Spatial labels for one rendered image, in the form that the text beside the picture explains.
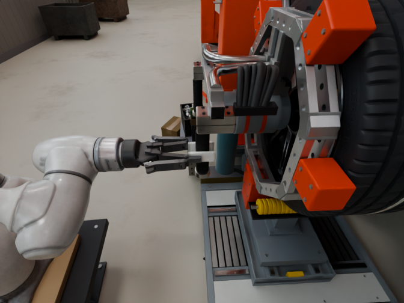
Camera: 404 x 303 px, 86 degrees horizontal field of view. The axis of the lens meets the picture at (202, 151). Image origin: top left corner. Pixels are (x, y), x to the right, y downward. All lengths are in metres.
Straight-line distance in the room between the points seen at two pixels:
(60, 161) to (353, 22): 0.63
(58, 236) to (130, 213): 1.03
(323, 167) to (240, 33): 0.75
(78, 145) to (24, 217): 0.18
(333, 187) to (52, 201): 0.55
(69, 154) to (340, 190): 0.58
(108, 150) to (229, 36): 0.75
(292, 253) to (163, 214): 0.78
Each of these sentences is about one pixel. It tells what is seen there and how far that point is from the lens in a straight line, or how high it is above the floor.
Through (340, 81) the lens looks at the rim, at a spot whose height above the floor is 1.02.
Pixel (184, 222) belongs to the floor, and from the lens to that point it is 1.42.
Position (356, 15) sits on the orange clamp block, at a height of 1.14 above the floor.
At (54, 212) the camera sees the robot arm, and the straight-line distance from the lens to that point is 0.53.
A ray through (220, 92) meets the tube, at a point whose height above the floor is 1.00.
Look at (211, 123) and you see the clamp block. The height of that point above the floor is 0.93.
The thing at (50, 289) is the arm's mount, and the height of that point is 0.33.
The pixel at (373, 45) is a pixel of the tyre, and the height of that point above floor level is 1.09.
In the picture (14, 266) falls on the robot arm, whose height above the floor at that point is 0.48.
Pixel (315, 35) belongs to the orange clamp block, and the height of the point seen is 1.11.
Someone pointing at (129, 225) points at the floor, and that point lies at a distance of 1.48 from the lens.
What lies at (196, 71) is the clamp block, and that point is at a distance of 0.80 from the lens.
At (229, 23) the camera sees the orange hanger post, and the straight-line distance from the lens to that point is 1.08.
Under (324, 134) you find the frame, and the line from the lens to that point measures 0.50.
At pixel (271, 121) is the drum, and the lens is 0.68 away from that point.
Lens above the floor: 1.19
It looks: 39 degrees down
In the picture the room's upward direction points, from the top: straight up
